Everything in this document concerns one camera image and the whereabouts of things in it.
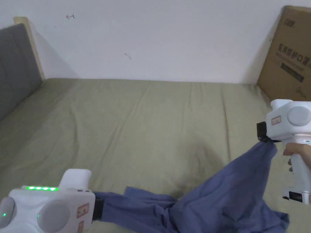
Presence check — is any grey padded headboard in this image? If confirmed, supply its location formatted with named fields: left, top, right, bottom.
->
left=0, top=16, right=46, bottom=121

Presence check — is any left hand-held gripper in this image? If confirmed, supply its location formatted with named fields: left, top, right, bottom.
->
left=0, top=169, right=104, bottom=233

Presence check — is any brown cardboard carton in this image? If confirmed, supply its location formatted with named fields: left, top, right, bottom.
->
left=256, top=5, right=311, bottom=103

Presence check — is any person's right hand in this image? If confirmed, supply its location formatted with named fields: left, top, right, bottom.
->
left=283, top=142, right=311, bottom=172

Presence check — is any bed with pale green sheet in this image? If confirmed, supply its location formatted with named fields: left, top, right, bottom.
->
left=0, top=77, right=311, bottom=233

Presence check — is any dark blue shirt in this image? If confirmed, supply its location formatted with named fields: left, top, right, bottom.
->
left=93, top=141, right=290, bottom=233

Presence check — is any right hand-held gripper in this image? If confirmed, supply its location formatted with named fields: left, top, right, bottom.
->
left=256, top=99, right=311, bottom=205

